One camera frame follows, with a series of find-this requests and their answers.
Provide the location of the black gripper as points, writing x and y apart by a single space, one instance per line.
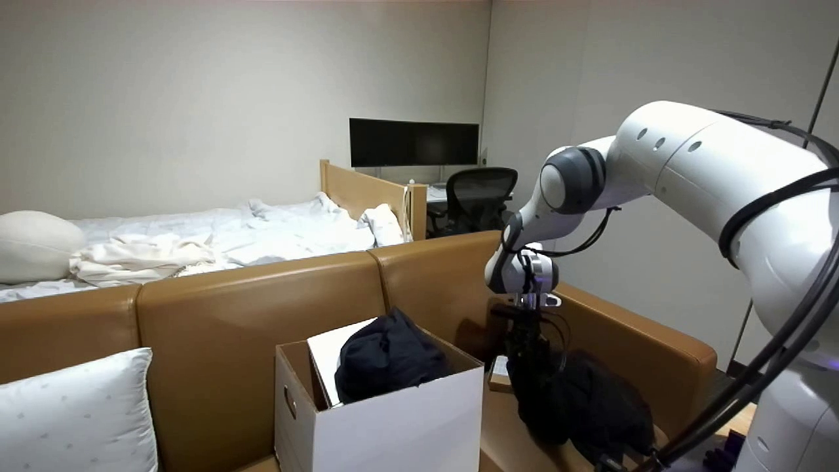
530 325

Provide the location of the black cloth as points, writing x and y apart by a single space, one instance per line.
586 401

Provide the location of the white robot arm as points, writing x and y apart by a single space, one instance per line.
699 165

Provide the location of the dark navy cloth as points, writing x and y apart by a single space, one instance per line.
388 356

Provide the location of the white cardboard box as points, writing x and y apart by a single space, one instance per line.
403 434

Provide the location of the tan leather couch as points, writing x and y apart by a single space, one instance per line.
227 350

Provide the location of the black office chair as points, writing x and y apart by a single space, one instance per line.
476 198

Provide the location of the white desk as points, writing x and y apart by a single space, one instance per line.
437 194

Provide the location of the black monitor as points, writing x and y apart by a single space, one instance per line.
410 141

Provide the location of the light wooden stool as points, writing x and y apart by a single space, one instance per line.
741 421

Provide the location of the small purple object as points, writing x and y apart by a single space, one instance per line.
725 455

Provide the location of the white bed sheet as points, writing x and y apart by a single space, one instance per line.
278 232

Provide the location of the crumpled cream blanket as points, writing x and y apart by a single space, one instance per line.
132 257

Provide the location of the white dotted cushion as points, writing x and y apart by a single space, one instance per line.
80 421

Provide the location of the round cream pillow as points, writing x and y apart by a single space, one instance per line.
35 244

